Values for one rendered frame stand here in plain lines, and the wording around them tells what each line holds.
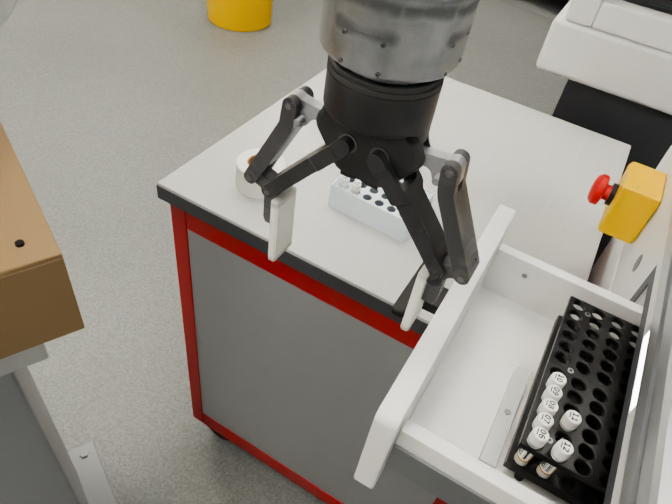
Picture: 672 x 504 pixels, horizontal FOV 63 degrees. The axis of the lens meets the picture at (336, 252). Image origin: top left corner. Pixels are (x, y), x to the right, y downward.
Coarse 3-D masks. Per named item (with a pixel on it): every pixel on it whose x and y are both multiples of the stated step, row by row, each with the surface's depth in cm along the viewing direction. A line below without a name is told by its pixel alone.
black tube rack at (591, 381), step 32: (608, 320) 51; (544, 352) 51; (576, 352) 47; (608, 352) 48; (576, 384) 49; (608, 384) 46; (608, 416) 43; (512, 448) 43; (576, 448) 41; (608, 448) 44; (544, 480) 42; (576, 480) 42
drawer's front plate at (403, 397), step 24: (504, 216) 55; (480, 240) 52; (480, 264) 50; (456, 288) 47; (456, 312) 45; (432, 336) 43; (408, 360) 41; (432, 360) 41; (408, 384) 40; (384, 408) 38; (408, 408) 38; (384, 432) 38; (384, 456) 41; (360, 480) 44
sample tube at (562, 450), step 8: (560, 440) 40; (552, 448) 40; (560, 448) 39; (568, 448) 39; (552, 456) 40; (560, 456) 40; (568, 456) 39; (544, 464) 41; (544, 472) 42; (552, 472) 41
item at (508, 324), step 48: (480, 288) 60; (528, 288) 58; (576, 288) 55; (480, 336) 56; (528, 336) 56; (432, 384) 51; (480, 384) 52; (528, 384) 52; (432, 432) 47; (480, 432) 48; (432, 480) 42; (480, 480) 39; (528, 480) 45
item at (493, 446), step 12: (516, 372) 52; (528, 372) 52; (516, 384) 51; (504, 396) 50; (516, 396) 50; (504, 408) 49; (516, 408) 49; (504, 420) 48; (492, 432) 47; (504, 432) 47; (492, 444) 46; (480, 456) 45; (492, 456) 45
